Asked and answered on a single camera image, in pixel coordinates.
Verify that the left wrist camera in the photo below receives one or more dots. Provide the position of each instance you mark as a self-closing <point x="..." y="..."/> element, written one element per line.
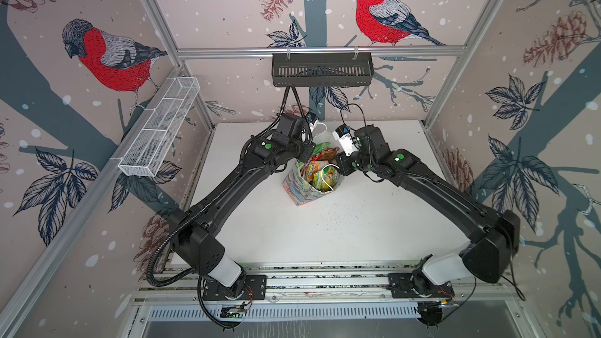
<point x="311" y="118"/>

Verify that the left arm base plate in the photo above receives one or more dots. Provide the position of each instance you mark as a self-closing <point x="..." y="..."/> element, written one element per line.
<point x="246" y="288"/>

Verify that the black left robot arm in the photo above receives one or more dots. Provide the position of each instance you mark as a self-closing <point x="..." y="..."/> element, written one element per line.
<point x="193" y="233"/>

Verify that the yellow green candy bag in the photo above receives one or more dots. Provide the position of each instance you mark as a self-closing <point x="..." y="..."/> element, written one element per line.
<point x="321" y="175"/>

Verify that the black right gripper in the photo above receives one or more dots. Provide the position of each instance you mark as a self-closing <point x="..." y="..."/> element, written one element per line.
<point x="342" y="160"/>

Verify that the white wire mesh shelf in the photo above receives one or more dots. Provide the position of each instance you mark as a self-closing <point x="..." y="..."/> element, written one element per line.
<point x="151" y="145"/>

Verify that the bright green snack bag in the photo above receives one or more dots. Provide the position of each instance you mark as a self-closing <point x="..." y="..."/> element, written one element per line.
<point x="318" y="151"/>

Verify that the horizontal aluminium frame bar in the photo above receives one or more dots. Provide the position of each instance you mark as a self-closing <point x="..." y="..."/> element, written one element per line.
<point x="242" y="53"/>

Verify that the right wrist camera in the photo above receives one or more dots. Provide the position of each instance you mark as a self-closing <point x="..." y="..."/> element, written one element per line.
<point x="343" y="134"/>

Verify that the black perforated wall basket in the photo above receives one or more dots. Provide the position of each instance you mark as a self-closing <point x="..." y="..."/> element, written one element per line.
<point x="306" y="70"/>

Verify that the colourful paper gift bag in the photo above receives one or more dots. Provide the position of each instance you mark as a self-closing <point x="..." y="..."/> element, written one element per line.
<point x="300" y="191"/>

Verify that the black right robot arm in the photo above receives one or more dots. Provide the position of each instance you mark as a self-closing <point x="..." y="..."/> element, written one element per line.
<point x="493" y="236"/>

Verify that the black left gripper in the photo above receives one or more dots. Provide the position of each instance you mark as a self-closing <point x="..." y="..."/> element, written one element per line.
<point x="306" y="156"/>

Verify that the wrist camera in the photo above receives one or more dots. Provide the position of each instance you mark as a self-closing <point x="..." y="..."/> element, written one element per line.
<point x="343" y="134"/>
<point x="311" y="118"/>

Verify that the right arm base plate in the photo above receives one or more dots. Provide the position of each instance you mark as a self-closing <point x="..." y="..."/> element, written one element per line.
<point x="412" y="286"/>

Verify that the aluminium mounting rail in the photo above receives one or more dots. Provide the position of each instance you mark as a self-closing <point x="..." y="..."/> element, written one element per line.
<point x="354" y="283"/>

